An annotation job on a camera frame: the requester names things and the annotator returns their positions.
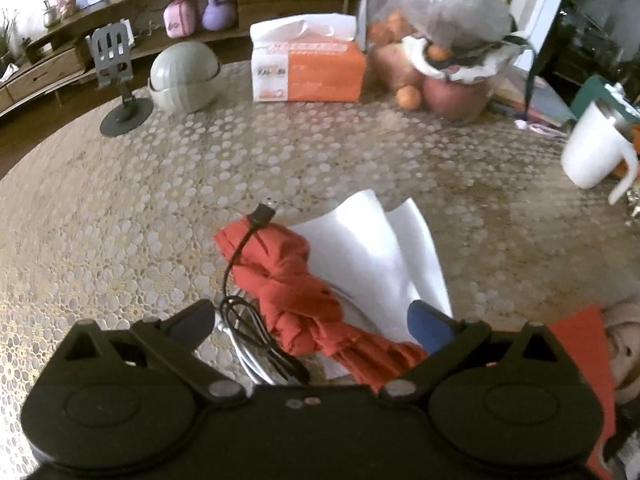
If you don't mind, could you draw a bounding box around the white tissue paper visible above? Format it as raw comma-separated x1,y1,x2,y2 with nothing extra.
287,188,454,379

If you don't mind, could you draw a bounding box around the red cloth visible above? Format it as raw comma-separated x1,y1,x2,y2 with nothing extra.
213,217,431,394

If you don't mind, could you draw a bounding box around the red book with doll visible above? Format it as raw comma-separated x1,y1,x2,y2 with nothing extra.
545,305,640,480

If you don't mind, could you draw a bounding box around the grey round container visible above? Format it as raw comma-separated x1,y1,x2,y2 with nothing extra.
148,40,222,114

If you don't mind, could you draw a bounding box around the stack of colourful books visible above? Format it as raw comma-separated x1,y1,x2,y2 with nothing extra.
492,94,577,132

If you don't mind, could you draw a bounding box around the white mug with handle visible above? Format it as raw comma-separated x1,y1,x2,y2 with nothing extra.
560,100,640,206

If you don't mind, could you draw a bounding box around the pink small bag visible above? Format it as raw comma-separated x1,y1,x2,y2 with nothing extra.
163,0,200,40

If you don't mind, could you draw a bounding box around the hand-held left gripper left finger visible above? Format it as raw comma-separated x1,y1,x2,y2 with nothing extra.
50,300,251,406

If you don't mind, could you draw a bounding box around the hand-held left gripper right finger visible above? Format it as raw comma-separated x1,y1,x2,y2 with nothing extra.
380,300,584,406

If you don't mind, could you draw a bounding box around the plastic bag of fruit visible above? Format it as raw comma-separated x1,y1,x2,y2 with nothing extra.
367,0,537,122

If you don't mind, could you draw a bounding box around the purple small bag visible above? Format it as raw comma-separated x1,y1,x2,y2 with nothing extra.
201,0,237,31

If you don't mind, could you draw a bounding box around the orange white tissue pack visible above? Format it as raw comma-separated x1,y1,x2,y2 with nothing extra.
250,14,367,104

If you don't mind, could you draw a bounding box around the grey phone stand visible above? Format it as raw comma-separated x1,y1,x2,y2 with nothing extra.
85,22,155,137

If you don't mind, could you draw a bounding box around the black usb cable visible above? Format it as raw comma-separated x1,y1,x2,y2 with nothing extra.
219,199,311,386

